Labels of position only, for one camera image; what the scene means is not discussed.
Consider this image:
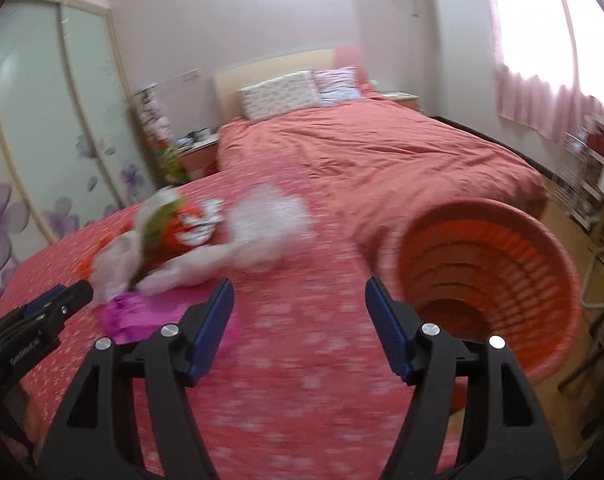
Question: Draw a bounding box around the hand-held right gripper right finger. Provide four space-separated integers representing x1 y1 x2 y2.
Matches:
364 276 565 480

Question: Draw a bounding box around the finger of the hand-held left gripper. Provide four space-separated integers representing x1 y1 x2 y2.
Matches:
12 280 95 332

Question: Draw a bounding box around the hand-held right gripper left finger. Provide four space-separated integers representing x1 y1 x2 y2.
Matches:
41 278 234 480

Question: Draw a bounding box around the white plastic bag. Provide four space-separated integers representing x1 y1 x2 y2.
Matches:
137 242 243 295
92 230 145 306

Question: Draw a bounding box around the pink plastic bag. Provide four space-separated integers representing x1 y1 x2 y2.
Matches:
101 291 240 348

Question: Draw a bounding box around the red plastic bag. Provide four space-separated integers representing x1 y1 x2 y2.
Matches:
157 200 225 261

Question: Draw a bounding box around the orange plastic basket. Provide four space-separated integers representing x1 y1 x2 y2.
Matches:
397 199 585 408

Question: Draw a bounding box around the green paw print plastic bag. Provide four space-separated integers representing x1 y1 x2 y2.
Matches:
134 191 185 281

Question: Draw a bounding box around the green yellow toy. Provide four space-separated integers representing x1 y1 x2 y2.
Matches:
159 142 190 184

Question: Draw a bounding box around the pink nightstand with mug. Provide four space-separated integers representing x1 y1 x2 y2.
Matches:
177 132 221 181

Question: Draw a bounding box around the bed with coral duvet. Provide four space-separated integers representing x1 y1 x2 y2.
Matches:
216 95 550 266

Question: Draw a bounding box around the wardrobe with floral sliding doors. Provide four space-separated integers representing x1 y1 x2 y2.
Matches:
0 0 155 317

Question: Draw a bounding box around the hanging bag of plush toys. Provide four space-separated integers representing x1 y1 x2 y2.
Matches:
134 87 175 146

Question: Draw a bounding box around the dark wooden chair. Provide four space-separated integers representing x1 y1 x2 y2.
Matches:
556 305 604 397

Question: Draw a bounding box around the white patterned pillow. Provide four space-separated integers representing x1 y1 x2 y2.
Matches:
238 71 323 122

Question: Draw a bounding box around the pink striped pillow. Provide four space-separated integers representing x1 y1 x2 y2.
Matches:
313 66 363 107

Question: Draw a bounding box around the cream and pink headboard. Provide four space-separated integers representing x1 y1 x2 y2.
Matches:
213 46 369 126

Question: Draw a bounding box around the pink curtain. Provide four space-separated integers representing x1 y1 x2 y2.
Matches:
482 0 604 143

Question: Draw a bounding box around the white tube frame stool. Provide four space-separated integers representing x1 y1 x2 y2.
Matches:
579 247 604 309

